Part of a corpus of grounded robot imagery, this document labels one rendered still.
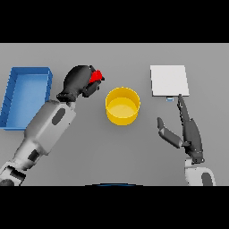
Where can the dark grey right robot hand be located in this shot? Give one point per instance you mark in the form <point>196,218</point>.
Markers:
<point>190,131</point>

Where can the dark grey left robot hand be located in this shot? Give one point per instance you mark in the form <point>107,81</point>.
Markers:
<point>78,79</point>

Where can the red beaker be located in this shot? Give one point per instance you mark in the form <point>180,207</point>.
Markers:
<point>96,76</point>

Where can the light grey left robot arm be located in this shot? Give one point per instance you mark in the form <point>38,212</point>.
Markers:
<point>44,128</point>

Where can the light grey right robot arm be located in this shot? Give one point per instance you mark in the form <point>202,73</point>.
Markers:
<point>198,176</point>

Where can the yellow bowl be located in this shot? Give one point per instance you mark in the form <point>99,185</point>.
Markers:
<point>122,106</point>

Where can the pale square measuring scale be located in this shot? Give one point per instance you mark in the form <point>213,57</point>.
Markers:
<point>169,80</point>

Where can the blue tray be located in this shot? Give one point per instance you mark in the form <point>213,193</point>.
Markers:
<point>25,97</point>

